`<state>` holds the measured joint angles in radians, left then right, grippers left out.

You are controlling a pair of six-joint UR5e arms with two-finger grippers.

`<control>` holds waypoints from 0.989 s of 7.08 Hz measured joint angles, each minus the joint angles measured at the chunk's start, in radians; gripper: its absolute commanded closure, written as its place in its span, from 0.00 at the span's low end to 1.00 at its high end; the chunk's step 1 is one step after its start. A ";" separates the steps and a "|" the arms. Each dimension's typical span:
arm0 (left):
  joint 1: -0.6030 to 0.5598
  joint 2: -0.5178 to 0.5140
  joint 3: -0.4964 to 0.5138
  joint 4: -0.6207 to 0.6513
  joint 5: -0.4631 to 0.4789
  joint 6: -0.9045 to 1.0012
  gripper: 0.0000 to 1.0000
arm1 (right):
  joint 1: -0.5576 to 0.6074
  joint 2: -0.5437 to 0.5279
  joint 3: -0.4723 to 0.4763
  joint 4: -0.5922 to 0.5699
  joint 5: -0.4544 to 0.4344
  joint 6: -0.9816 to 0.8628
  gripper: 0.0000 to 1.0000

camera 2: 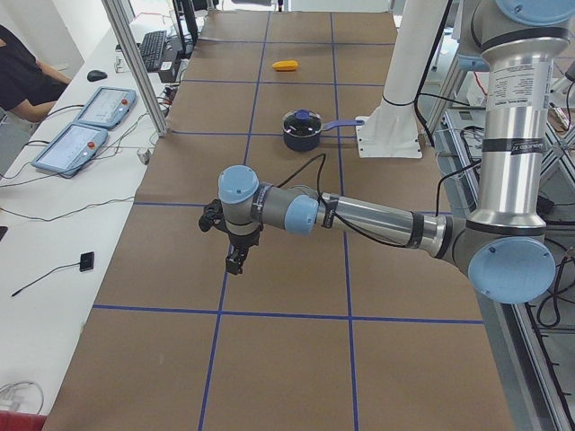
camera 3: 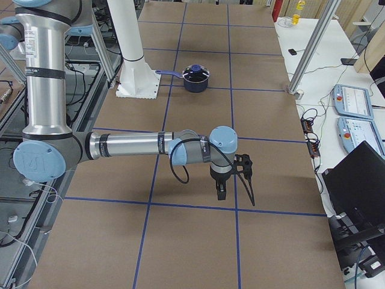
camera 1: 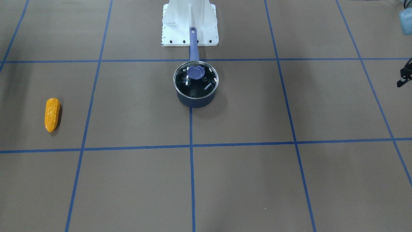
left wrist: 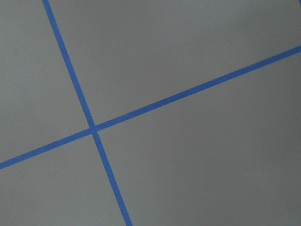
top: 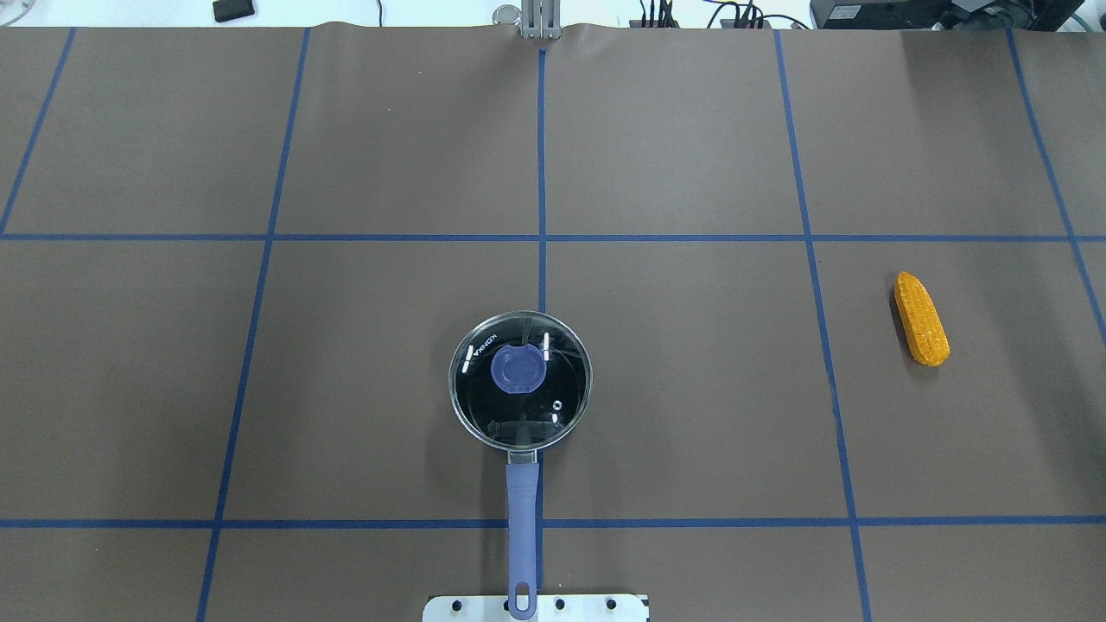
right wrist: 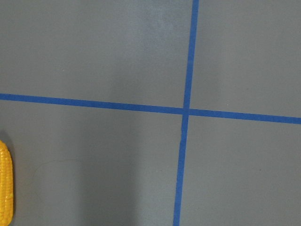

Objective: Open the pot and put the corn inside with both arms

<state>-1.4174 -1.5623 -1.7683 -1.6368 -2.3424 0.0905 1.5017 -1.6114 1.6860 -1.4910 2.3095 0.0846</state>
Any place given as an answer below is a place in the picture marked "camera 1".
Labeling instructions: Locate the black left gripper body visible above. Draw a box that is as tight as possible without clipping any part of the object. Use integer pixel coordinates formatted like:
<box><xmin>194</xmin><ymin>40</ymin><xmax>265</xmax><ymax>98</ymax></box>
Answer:
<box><xmin>396</xmin><ymin>59</ymin><xmax>412</xmax><ymax>88</ymax></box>

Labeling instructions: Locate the glass pot lid blue knob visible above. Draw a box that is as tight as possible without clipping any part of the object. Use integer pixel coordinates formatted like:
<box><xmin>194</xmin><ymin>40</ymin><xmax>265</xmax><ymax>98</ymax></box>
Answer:
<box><xmin>173</xmin><ymin>61</ymin><xmax>219</xmax><ymax>100</ymax></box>

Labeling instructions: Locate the yellow corn cob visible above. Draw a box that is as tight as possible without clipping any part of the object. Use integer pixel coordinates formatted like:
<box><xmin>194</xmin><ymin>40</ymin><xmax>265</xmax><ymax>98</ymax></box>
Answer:
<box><xmin>44</xmin><ymin>98</ymin><xmax>61</xmax><ymax>133</ymax></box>

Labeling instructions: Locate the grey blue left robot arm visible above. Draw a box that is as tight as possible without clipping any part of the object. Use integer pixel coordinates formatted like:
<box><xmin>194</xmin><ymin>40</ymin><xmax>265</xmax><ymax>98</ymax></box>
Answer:
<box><xmin>396</xmin><ymin>0</ymin><xmax>412</xmax><ymax>88</ymax></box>

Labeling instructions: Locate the dark blue saucepan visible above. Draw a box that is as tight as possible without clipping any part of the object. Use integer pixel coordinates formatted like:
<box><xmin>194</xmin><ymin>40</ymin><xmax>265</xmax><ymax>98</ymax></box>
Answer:
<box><xmin>173</xmin><ymin>27</ymin><xmax>219</xmax><ymax>108</ymax></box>

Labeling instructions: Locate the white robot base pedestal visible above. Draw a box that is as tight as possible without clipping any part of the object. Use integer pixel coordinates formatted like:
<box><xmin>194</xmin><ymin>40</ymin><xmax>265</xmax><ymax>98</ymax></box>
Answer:
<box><xmin>161</xmin><ymin>0</ymin><xmax>219</xmax><ymax>46</ymax></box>

